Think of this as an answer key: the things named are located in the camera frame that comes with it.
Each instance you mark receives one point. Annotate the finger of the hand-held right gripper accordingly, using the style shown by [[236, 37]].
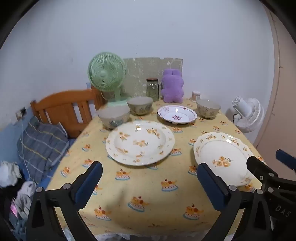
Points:
[[260, 168], [286, 159]]

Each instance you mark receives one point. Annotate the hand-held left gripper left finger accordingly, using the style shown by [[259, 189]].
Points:
[[90, 183]]

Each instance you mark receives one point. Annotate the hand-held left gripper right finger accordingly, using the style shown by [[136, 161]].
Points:
[[210, 187]]

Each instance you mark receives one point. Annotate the scalloped orange floral plate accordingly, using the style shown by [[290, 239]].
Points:
[[219, 155]]

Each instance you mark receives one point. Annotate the large orange floral plate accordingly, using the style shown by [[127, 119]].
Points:
[[138, 143]]

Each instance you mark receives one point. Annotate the floral ceramic bowl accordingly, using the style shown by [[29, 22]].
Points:
[[140, 105], [208, 109], [113, 115]]

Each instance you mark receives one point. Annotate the purple floral plate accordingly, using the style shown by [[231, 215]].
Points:
[[177, 114]]

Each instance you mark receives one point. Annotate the white standing fan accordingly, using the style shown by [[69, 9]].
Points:
[[249, 113]]

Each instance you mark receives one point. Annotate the yellow printed tablecloth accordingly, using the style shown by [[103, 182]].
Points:
[[150, 185]]

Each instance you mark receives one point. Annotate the grey plaid pillow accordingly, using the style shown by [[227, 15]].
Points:
[[39, 143]]

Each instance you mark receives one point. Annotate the grey crumpled cloth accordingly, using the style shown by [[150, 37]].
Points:
[[25, 197]]

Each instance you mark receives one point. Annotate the beige door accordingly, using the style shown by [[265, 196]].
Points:
[[284, 92]]

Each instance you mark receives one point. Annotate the white crumpled cloth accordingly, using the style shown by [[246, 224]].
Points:
[[9, 173]]

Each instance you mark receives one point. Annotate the dark clothes pile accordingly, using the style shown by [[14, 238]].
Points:
[[7, 201]]

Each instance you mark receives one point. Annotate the wooden bed headboard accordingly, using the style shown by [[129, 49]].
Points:
[[57, 102]]

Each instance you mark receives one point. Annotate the cotton swab container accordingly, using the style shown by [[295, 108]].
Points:
[[195, 96]]

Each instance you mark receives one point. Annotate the purple plush toy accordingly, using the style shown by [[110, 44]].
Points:
[[172, 88]]

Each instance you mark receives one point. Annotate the green desk fan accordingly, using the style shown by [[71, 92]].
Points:
[[104, 74]]

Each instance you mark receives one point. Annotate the glass jar with lid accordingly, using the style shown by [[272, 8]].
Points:
[[152, 90]]

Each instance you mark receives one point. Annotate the wall power outlet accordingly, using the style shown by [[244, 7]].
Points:
[[20, 113]]

